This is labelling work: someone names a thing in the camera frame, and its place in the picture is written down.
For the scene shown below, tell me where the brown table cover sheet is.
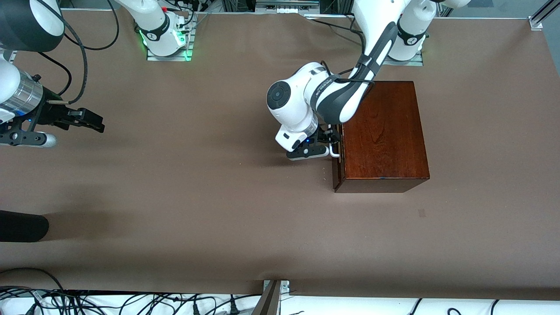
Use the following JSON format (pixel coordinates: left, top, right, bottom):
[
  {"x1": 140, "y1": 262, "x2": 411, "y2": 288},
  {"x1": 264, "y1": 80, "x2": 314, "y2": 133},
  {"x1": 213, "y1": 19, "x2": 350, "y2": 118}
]
[{"x1": 0, "y1": 10, "x2": 560, "y2": 302}]

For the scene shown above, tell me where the aluminium profile with bracket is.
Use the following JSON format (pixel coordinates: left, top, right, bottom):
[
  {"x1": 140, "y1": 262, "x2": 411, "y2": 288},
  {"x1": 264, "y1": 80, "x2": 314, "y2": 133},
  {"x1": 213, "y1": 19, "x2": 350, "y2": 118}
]
[{"x1": 252, "y1": 280, "x2": 291, "y2": 315}]

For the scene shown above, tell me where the dark brown wooden cabinet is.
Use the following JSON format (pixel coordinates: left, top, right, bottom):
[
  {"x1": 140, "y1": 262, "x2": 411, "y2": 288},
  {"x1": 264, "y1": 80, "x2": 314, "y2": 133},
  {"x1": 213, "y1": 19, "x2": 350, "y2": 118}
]
[{"x1": 332, "y1": 80, "x2": 431, "y2": 194}]

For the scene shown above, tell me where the wooden drawer with white handle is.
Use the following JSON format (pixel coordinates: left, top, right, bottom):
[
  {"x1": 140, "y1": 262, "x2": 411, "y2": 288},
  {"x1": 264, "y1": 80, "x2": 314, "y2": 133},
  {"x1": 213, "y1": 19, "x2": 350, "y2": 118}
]
[{"x1": 329, "y1": 124, "x2": 347, "y2": 176}]

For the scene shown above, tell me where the aluminium arm base plate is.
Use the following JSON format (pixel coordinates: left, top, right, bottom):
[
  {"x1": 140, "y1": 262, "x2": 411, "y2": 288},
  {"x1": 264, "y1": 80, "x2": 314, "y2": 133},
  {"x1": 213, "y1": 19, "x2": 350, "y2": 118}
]
[
  {"x1": 385, "y1": 49, "x2": 424, "y2": 67},
  {"x1": 146, "y1": 17, "x2": 194, "y2": 62}
]

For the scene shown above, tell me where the black rounded cylinder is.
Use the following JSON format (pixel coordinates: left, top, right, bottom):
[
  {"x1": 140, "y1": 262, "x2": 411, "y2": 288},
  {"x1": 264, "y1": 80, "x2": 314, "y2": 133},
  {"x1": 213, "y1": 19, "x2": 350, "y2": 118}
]
[{"x1": 0, "y1": 210, "x2": 49, "y2": 243}]

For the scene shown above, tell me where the grey power strip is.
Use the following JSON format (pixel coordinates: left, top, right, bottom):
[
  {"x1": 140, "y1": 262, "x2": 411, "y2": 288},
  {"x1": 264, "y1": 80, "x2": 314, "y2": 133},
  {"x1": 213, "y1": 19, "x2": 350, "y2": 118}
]
[{"x1": 255, "y1": 0, "x2": 320, "y2": 11}]

